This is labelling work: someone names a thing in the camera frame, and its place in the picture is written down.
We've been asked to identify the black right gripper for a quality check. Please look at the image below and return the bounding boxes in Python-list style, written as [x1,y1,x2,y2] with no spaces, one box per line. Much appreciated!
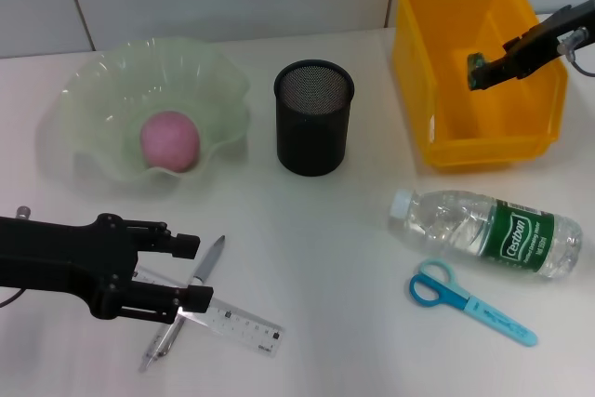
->
[471,0,595,90]

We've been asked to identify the pale green wavy fruit plate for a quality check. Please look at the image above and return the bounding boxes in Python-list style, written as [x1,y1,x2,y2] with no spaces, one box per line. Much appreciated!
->
[36,35,253,193]

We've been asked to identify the grey pen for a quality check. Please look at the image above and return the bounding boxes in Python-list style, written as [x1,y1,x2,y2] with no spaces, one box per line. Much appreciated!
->
[139,234,228,373]

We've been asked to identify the left gripper cable with plug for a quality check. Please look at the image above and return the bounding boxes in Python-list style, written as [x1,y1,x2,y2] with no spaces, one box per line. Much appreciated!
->
[0,205,33,309]

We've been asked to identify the green plastic wrapper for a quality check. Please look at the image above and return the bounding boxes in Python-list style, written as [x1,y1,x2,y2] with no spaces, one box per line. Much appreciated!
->
[466,53,487,91]

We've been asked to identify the right gripper cable with plug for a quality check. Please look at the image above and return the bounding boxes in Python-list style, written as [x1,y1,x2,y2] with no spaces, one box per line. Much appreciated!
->
[556,26,595,78]

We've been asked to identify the clear water bottle green label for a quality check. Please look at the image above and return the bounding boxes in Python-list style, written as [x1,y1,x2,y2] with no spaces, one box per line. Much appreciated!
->
[388,188,584,282]

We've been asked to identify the pink peach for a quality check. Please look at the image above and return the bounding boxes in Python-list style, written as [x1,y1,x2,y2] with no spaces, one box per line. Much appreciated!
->
[140,111,203,172]

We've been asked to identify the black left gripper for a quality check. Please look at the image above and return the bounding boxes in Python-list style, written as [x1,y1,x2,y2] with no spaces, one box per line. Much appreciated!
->
[0,212,215,324]

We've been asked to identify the transparent plastic ruler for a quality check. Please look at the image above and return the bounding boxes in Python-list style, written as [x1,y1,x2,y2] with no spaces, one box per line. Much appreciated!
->
[133,266,285,359]

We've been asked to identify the blue safety scissors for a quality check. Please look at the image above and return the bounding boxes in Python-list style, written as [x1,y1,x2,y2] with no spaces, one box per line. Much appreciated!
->
[408,258,539,349]

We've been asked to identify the black mesh pen cup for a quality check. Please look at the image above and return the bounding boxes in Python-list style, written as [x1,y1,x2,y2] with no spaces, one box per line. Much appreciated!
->
[272,60,356,179]

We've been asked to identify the gripper cable with plug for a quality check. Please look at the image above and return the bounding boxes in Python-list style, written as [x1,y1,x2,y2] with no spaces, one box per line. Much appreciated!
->
[0,205,33,309]
[556,26,595,78]

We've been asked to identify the yellow plastic storage bin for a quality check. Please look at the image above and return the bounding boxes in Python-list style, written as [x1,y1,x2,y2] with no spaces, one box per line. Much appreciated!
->
[392,0,570,174]

